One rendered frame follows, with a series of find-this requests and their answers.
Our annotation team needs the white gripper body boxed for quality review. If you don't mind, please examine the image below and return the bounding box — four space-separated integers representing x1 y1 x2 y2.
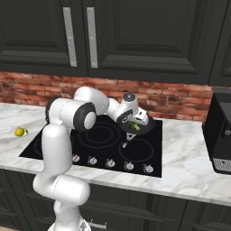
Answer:
132 108 151 126

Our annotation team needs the green broccoli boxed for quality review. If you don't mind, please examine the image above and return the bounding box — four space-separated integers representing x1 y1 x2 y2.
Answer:
128 121 142 132

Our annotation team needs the black frying pan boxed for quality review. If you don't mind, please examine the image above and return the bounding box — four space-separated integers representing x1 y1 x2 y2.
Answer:
120 115 156 149

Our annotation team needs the yellow lemon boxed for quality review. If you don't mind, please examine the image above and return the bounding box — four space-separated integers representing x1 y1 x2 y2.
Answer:
14 126 30 138

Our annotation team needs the black glass hob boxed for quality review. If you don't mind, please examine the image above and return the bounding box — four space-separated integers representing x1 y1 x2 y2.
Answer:
18 113 163 179

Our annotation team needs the black countertop appliance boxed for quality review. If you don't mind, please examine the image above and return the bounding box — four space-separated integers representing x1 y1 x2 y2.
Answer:
201 87 231 176

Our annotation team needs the dark base cupboard run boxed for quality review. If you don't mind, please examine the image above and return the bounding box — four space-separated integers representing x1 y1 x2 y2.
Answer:
0 167 231 231

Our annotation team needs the dark wall cupboard door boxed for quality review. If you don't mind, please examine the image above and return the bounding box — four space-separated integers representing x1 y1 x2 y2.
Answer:
81 0 230 86
0 0 89 78
208 0 231 88

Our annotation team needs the silver cupboard door handle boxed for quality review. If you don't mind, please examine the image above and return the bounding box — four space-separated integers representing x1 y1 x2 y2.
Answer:
62 6 79 68
86 6 99 69

